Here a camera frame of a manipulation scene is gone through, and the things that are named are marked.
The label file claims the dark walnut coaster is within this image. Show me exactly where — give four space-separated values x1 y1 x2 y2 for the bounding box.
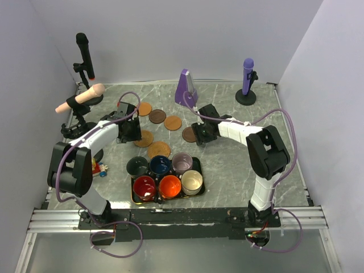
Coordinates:
182 127 196 143
148 109 167 124

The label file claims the woven rattan coaster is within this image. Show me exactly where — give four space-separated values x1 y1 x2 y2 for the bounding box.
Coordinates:
134 130 154 148
147 141 171 159

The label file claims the woven rattan coaster front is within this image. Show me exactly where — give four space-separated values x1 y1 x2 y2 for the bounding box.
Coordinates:
147 141 171 159

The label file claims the dark green cup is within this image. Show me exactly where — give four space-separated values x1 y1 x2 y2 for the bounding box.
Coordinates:
126 156 148 179

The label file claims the black arm base beam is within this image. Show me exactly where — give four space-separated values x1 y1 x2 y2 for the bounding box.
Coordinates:
78 207 281 242

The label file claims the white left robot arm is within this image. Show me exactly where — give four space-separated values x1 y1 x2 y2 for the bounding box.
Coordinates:
47 102 141 229

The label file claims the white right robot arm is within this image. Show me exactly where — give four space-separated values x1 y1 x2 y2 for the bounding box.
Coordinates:
191 104 291 227

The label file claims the lilac cup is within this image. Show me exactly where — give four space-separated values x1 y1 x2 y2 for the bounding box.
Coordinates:
172 152 193 175

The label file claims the dark blue cup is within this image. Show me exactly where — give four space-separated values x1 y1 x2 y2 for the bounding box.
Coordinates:
150 155 172 177

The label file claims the cream cup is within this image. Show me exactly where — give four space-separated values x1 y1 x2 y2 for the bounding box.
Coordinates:
181 170 203 196

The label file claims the red cup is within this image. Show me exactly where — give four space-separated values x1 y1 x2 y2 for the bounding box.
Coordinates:
133 176 156 201

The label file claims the orange cup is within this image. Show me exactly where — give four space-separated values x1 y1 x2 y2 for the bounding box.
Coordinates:
159 175 181 198

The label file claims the black tray gold rim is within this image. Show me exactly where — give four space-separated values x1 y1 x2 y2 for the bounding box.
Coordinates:
131 157 205 205

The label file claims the empty black microphone stand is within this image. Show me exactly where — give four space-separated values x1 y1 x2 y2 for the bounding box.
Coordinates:
93 149 104 163

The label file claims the purple metronome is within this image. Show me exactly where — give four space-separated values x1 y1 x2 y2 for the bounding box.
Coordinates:
175 69 198 108

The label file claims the colourful toy block figure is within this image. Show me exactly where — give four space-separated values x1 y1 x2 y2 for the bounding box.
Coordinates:
92 158 108 177

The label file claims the beige microphone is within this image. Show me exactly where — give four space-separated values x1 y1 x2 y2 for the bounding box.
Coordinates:
55 84 105 113

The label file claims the black purple-microphone stand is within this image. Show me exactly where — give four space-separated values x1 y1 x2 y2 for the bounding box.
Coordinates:
235 70 258 106

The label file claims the purple microphone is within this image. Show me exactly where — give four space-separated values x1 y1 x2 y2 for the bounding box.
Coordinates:
242 58 254 96

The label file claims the black microphone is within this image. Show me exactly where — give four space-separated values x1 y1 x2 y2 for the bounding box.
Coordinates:
76 32 95 80

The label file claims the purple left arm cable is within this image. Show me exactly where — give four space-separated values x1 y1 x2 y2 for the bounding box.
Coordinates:
55 91 144 259

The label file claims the aluminium frame rail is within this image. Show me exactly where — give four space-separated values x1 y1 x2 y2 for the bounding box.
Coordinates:
27 206 329 233

